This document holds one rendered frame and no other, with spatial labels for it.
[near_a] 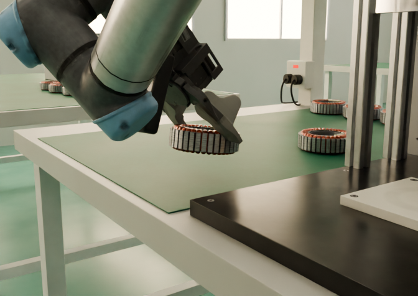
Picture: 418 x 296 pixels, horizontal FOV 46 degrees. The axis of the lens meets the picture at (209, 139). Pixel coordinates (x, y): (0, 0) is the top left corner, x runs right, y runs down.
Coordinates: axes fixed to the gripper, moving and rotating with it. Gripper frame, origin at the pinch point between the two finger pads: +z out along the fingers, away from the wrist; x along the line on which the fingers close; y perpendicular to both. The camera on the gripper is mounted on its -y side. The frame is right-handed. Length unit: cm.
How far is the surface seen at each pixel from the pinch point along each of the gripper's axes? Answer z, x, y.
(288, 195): 2.8, -18.1, -4.3
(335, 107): 50, 28, 55
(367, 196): 4.7, -27.2, -0.2
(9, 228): 78, 196, -29
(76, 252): 61, 104, -21
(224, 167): 9.5, 3.9, 1.2
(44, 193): 13, 59, -18
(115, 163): 0.9, 19.3, -9.0
